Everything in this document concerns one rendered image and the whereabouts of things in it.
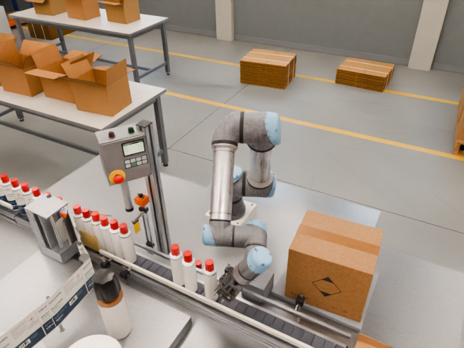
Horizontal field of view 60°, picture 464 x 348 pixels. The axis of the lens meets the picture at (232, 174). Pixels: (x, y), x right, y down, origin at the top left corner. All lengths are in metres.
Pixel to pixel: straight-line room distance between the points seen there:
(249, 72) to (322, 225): 4.15
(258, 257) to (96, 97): 2.24
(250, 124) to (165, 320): 0.79
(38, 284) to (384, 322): 1.39
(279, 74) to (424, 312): 4.10
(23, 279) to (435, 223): 2.90
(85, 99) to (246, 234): 2.23
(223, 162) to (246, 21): 5.95
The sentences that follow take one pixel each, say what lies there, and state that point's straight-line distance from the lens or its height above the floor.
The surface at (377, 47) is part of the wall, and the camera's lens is 6.66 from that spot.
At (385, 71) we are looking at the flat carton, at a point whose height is 0.20.
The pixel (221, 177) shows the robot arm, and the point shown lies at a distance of 1.40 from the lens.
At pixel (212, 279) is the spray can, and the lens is 1.54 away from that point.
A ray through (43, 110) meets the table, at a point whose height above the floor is 0.78.
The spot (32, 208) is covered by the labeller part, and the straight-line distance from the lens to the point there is 1.83.
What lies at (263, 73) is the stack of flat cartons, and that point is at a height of 0.18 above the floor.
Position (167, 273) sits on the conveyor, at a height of 0.88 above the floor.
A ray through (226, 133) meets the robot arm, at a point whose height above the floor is 1.49.
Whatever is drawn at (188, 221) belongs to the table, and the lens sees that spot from 2.05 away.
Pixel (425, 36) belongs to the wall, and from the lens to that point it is 6.43.
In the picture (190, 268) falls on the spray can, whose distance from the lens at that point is 1.57.
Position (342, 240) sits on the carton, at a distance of 1.57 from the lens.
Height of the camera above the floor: 2.20
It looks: 35 degrees down
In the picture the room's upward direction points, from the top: 1 degrees counter-clockwise
